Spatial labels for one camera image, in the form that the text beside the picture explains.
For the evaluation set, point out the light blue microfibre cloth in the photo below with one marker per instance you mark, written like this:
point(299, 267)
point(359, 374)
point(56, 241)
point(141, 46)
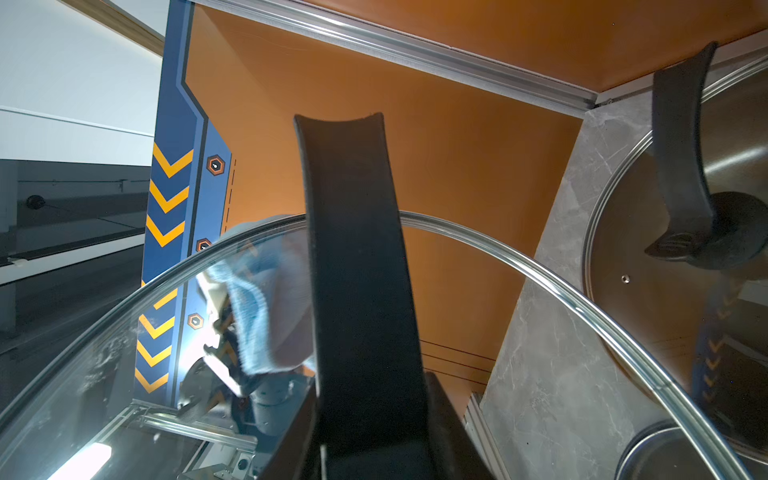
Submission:
point(267, 283)

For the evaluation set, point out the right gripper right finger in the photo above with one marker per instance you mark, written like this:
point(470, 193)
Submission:
point(453, 454)

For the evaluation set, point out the aluminium front rail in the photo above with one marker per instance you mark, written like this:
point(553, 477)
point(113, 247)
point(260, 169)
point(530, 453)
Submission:
point(150, 443)

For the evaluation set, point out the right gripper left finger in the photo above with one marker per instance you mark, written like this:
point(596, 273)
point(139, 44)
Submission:
point(296, 457)

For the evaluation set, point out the large glass pot lid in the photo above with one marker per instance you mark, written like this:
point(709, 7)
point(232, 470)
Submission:
point(676, 251)

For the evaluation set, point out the left aluminium corner post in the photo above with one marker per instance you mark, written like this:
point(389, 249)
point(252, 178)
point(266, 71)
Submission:
point(415, 53)

